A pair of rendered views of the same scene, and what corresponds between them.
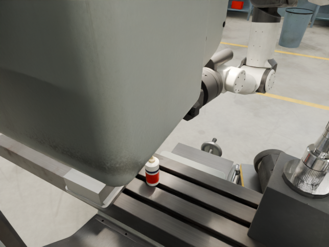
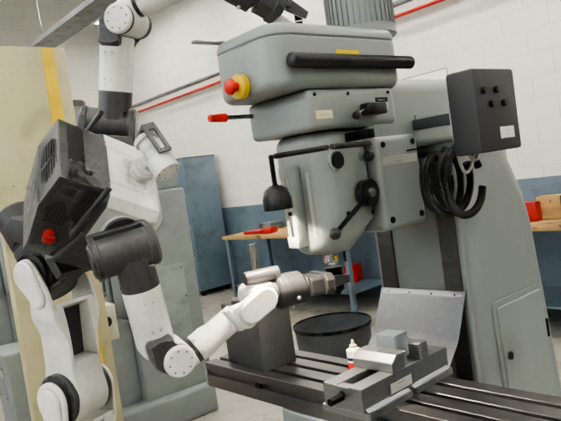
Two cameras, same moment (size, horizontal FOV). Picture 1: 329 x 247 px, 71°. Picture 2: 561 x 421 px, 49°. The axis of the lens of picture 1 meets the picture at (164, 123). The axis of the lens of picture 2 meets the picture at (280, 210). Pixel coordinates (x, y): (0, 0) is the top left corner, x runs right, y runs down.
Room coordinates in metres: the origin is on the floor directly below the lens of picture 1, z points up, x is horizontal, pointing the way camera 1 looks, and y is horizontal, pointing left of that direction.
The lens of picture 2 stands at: (2.03, 0.50, 1.53)
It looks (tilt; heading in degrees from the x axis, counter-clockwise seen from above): 3 degrees down; 201
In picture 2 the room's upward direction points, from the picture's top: 8 degrees counter-clockwise
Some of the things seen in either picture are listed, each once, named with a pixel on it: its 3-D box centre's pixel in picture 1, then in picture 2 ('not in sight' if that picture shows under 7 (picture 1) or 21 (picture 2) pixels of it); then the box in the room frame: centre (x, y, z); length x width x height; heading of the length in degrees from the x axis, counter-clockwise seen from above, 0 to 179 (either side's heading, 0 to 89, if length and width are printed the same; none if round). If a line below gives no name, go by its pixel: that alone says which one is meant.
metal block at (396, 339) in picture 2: not in sight; (391, 344); (0.51, 0.16, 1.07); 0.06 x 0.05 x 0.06; 63
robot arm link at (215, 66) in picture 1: (218, 75); (265, 289); (0.57, -0.14, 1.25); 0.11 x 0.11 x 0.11; 47
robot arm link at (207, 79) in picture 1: (188, 95); (305, 286); (0.50, -0.06, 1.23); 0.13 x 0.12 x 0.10; 47
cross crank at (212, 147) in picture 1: (208, 154); not in sight; (0.87, -0.23, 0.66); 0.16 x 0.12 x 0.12; 152
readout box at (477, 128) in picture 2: not in sight; (486, 111); (0.32, 0.44, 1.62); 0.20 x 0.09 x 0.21; 152
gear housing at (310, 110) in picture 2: not in sight; (323, 114); (0.39, 0.02, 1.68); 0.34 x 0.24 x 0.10; 152
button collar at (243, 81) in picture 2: not in sight; (240, 86); (0.63, -0.11, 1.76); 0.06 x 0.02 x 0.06; 62
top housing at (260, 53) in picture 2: not in sight; (309, 67); (0.42, 0.01, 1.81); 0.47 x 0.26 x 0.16; 152
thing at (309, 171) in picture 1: (313, 165); not in sight; (0.30, -0.28, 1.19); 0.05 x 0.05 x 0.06
